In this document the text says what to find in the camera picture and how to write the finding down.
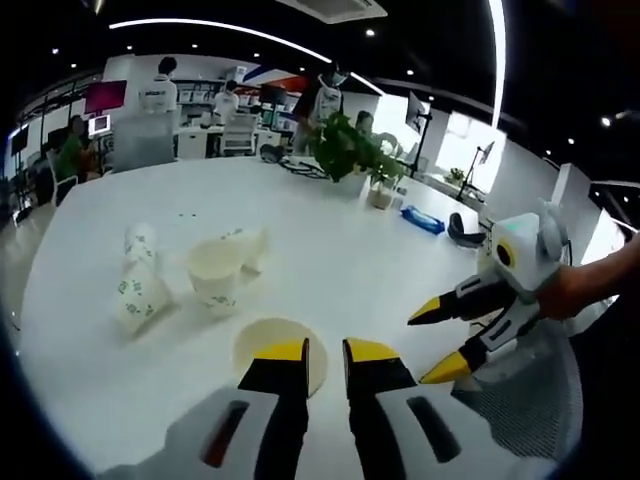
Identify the black cable coil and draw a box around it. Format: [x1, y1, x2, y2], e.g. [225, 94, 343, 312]
[282, 155, 327, 179]

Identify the curved ceiling light strip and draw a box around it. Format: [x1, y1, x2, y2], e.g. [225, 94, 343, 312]
[488, 0, 507, 129]

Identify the white mesh chair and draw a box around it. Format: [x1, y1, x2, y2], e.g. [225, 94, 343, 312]
[222, 114, 262, 158]

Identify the black curved object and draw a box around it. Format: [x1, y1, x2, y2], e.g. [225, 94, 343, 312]
[447, 212, 487, 249]

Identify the ceiling air vent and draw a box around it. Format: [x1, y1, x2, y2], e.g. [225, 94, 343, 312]
[284, 0, 389, 24]

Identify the person's right hand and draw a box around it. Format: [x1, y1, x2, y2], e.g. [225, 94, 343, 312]
[538, 263, 599, 322]

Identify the pink screen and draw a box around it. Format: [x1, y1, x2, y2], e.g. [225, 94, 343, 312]
[83, 79, 128, 115]

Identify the long ceiling light strip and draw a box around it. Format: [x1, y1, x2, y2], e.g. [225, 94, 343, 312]
[108, 18, 352, 77]

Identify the grey mesh office chair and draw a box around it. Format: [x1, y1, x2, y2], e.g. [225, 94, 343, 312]
[452, 319, 584, 462]

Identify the white paper cup green print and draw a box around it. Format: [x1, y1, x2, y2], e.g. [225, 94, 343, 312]
[219, 226, 272, 277]
[116, 257, 175, 336]
[187, 238, 243, 318]
[232, 316, 330, 400]
[122, 222, 159, 272]

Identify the small glass plant jar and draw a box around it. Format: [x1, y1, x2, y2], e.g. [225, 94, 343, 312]
[367, 172, 397, 211]

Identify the green potted plant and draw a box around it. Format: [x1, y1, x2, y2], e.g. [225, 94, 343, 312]
[309, 112, 404, 184]

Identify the white plant pot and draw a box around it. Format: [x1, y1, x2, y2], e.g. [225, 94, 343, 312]
[331, 172, 369, 197]

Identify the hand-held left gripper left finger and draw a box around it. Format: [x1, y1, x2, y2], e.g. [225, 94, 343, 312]
[97, 337, 311, 480]

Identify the blue packet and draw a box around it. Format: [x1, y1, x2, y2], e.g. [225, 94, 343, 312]
[399, 203, 447, 235]

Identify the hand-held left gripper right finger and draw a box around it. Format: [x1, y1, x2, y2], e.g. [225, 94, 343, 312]
[342, 337, 551, 480]

